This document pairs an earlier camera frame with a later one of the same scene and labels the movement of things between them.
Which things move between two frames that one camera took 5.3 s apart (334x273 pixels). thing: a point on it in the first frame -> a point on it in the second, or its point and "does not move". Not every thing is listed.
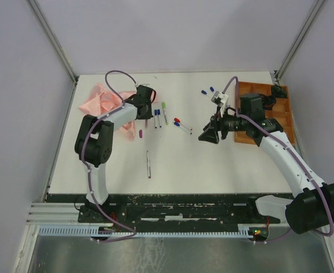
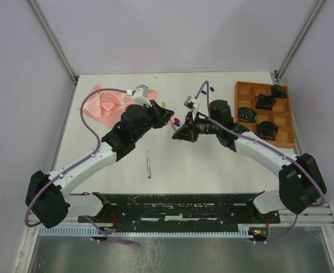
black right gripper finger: x=212 y=119 -> x=185 y=124
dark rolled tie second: x=268 y=102 does not move
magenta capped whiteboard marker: x=149 y=169 does not move
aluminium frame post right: x=317 y=5 does not move
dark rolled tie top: x=279 y=91 does not move
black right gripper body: x=229 y=123 -> x=191 y=118
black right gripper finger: x=209 y=135 -> x=184 y=133
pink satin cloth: x=100 y=102 does not move
